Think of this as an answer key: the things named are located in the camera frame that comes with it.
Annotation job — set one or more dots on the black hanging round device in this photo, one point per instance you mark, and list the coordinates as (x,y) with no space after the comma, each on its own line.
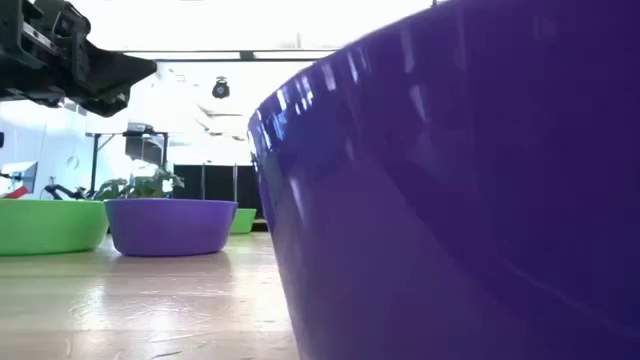
(220,90)

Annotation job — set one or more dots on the black partition panel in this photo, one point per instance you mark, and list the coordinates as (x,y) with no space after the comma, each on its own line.
(217,185)

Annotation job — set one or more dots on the black aluminium table frame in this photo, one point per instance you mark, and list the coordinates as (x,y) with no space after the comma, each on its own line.
(260,226)

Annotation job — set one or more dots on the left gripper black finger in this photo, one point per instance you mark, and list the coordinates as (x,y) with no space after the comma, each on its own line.
(115,75)
(102,107)

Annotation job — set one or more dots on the black-legged background desk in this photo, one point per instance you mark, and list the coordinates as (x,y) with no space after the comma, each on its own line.
(145,148)

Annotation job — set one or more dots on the background computer monitor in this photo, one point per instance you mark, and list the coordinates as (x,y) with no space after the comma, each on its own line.
(22,177)

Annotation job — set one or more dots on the dark purple plastic bowl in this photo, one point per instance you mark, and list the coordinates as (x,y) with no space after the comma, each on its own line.
(450,200)

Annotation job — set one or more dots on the red flat object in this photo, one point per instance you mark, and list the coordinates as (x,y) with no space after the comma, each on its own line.
(17,194)

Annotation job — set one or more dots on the green plastic bowl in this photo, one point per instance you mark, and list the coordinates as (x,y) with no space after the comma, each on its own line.
(244,221)
(50,227)

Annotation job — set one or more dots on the green plant in white pot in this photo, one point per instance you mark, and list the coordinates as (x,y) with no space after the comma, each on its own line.
(145,187)

